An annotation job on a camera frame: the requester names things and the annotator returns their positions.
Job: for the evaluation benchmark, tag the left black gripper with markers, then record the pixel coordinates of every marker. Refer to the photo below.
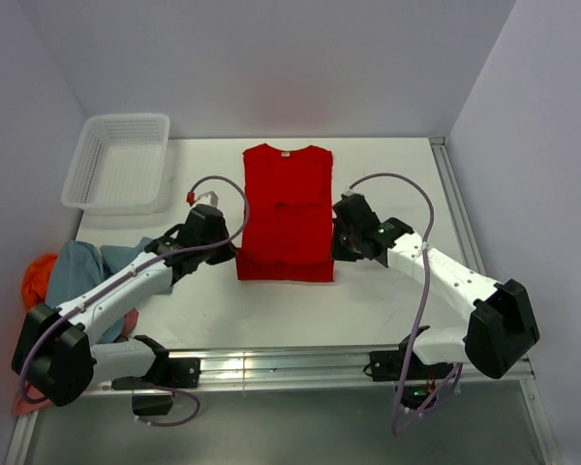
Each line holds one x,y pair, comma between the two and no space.
223,255

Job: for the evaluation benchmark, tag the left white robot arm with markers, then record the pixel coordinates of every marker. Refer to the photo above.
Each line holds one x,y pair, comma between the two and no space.
143,277

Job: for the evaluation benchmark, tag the aluminium right side rail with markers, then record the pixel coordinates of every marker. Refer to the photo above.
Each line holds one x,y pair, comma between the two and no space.
457,207

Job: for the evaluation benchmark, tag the white plastic perforated basket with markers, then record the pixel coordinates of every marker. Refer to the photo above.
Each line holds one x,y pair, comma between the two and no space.
120,165

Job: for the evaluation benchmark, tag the orange t shirt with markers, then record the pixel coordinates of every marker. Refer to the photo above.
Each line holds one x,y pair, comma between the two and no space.
35,282

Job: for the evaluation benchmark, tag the blue grey t shirt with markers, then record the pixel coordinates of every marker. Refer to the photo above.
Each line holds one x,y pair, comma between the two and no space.
81,266

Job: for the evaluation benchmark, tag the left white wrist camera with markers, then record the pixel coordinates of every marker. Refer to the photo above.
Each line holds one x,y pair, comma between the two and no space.
208,198

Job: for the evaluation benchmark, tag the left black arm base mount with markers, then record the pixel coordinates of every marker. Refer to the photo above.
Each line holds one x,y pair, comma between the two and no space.
152,399

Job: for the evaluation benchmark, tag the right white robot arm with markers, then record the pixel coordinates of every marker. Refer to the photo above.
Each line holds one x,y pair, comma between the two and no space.
499,324

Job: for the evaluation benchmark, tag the pink t shirt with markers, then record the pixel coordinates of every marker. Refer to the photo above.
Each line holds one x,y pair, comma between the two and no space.
58,354

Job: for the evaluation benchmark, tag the aluminium front rail frame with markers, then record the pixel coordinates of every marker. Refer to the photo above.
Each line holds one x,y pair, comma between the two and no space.
263,369

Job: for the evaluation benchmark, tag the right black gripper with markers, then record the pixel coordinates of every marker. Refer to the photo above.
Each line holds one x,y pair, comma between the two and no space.
339,253

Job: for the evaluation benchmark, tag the red t shirt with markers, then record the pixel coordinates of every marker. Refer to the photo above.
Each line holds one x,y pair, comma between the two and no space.
290,228

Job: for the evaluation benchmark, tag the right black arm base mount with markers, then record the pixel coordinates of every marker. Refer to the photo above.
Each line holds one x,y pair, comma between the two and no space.
386,366

